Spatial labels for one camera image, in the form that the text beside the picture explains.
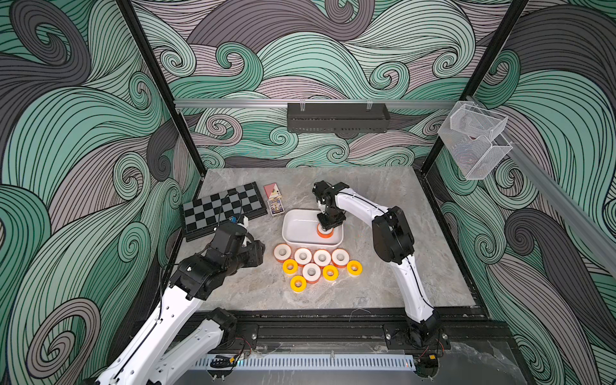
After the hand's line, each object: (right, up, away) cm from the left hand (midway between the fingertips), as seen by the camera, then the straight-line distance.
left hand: (257, 245), depth 71 cm
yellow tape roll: (+9, -12, +17) cm, 22 cm away
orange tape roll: (+22, -1, +24) cm, 33 cm away
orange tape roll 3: (+21, -9, +19) cm, 30 cm away
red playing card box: (0, +17, +39) cm, 43 cm away
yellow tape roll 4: (+10, -17, +12) cm, 23 cm away
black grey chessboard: (-29, +6, +28) cm, 41 cm away
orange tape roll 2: (+14, -9, +19) cm, 25 cm away
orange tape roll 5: (+28, -9, +19) cm, 35 cm away
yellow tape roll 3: (+26, -13, +14) cm, 32 cm away
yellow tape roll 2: (+33, -12, +16) cm, 39 cm away
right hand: (+27, +2, +28) cm, 39 cm away
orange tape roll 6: (+17, -14, +15) cm, 26 cm away
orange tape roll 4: (+6, -7, +19) cm, 21 cm away
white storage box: (+12, 0, +29) cm, 32 cm away
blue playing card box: (+2, +10, +33) cm, 35 cm away
